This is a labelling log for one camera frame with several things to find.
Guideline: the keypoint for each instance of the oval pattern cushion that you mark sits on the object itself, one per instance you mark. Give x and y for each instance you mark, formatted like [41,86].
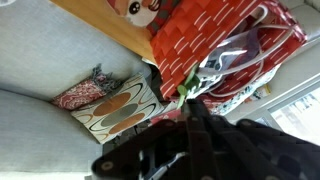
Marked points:
[132,104]

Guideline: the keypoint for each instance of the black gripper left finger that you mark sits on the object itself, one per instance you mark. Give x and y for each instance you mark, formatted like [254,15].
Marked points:
[143,155]

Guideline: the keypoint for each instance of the grey sofa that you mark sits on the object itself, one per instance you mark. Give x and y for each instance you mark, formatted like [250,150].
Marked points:
[44,52]

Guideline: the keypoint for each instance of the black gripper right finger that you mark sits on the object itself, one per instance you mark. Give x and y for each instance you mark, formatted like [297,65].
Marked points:
[203,162]

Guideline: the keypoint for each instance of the red patterned cloth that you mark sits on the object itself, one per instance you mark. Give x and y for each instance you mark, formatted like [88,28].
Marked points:
[94,87]

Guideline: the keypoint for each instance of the red woven basket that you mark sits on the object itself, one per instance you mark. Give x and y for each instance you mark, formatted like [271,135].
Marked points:
[219,47]

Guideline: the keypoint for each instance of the wooden table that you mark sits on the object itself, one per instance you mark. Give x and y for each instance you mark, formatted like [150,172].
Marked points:
[100,15]

